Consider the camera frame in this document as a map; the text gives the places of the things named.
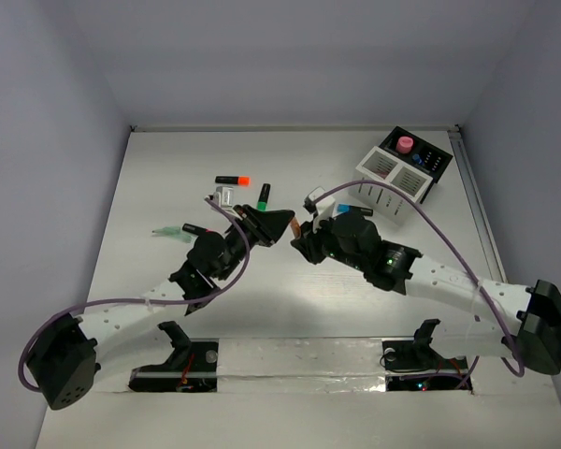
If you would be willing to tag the pink highlighter black body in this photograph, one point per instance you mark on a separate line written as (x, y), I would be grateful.
(194, 230)

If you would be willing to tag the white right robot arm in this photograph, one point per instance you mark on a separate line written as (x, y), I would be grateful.
(510, 321)

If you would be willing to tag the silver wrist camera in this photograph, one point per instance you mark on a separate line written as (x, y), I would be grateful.
(224, 197)
(320, 205)

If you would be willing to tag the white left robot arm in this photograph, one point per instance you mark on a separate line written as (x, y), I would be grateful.
(66, 353)

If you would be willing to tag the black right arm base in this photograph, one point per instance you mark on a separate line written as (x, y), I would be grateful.
(414, 355)

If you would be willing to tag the orange highlighter black body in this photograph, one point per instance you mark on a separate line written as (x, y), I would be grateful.
(233, 180)

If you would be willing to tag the green folding marker pen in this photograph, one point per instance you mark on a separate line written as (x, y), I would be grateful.
(172, 232)

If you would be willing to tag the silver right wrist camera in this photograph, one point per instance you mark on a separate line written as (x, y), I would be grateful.
(320, 205)

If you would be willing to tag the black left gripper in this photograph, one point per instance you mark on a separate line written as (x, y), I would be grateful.
(254, 224)

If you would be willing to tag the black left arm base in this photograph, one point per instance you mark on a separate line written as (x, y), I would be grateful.
(191, 366)

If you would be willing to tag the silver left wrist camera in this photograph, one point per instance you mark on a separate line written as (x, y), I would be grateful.
(224, 197)

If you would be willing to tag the black slotted organizer box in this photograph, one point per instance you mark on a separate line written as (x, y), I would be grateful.
(435, 159)

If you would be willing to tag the blue highlighter black body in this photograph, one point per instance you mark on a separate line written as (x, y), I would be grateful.
(344, 208)

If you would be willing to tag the green highlighter black body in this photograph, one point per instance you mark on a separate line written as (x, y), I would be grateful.
(263, 197)

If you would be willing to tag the orange folding marker pen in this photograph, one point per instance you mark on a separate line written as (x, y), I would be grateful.
(295, 227)

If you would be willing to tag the white slotted organizer box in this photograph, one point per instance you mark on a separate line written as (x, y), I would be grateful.
(390, 199)

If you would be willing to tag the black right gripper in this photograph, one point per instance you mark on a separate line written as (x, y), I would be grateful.
(308, 244)

